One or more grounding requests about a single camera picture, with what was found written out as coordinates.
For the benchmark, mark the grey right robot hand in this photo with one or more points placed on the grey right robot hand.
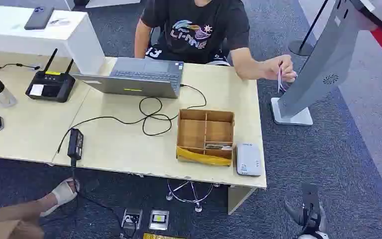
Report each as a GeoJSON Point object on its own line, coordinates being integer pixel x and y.
{"type": "Point", "coordinates": [309, 214]}

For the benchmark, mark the person's left hand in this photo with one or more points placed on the person's left hand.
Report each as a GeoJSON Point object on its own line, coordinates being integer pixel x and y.
{"type": "Point", "coordinates": [276, 70]}

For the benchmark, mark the stack of white cards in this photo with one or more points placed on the stack of white cards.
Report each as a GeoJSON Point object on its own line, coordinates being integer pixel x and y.
{"type": "Point", "coordinates": [279, 84]}

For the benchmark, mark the grey kiosk stand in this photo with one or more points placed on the grey kiosk stand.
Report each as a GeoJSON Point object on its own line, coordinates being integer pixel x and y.
{"type": "Point", "coordinates": [322, 62]}

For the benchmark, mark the pale desk side panel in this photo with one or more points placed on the pale desk side panel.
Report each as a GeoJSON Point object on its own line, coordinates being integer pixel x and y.
{"type": "Point", "coordinates": [238, 198]}

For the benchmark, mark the white card reader device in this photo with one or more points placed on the white card reader device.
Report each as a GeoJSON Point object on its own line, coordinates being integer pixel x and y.
{"type": "Point", "coordinates": [248, 159]}

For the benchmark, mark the seated person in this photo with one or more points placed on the seated person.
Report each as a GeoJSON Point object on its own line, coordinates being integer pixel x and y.
{"type": "Point", "coordinates": [194, 29]}

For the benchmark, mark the card with printed face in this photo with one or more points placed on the card with printed face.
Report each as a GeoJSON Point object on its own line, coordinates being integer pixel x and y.
{"type": "Point", "coordinates": [218, 147]}

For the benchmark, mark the wooden compartment box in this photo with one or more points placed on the wooden compartment box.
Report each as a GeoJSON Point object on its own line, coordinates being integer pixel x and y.
{"type": "Point", "coordinates": [192, 132]}

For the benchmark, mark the chrome stool base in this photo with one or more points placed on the chrome stool base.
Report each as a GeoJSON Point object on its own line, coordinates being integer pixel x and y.
{"type": "Point", "coordinates": [192, 198]}

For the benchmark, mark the grey open laptop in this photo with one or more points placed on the grey open laptop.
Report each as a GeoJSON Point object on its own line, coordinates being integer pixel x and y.
{"type": "Point", "coordinates": [138, 77]}

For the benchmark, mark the yellow floor label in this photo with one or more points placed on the yellow floor label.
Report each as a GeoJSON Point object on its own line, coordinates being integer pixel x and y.
{"type": "Point", "coordinates": [161, 236]}

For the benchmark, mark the floor socket steel cover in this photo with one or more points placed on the floor socket steel cover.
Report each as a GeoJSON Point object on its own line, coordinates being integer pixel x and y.
{"type": "Point", "coordinates": [159, 220]}

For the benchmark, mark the floor socket with plug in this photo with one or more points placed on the floor socket with plug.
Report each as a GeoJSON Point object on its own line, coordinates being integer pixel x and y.
{"type": "Point", "coordinates": [131, 219]}

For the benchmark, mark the white desk riser shelf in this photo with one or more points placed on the white desk riser shelf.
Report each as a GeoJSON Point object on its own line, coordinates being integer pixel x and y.
{"type": "Point", "coordinates": [79, 43]}

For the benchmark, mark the black power adapter brick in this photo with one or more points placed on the black power adapter brick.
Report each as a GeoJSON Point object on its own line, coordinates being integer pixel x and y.
{"type": "Point", "coordinates": [75, 144]}

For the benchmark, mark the black router with antennas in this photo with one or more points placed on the black router with antennas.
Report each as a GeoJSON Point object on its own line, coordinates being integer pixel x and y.
{"type": "Point", "coordinates": [50, 86]}

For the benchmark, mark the dark grey smartphone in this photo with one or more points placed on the dark grey smartphone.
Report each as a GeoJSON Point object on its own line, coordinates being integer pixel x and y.
{"type": "Point", "coordinates": [39, 17]}

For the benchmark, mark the person's leg with sandal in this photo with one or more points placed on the person's leg with sandal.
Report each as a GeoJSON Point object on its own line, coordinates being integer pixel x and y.
{"type": "Point", "coordinates": [23, 214]}

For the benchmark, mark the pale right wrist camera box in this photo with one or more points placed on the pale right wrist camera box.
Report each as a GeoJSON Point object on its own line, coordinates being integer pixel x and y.
{"type": "Point", "coordinates": [313, 236]}

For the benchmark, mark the black stanchion post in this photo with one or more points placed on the black stanchion post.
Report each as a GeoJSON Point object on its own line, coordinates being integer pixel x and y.
{"type": "Point", "coordinates": [301, 47]}

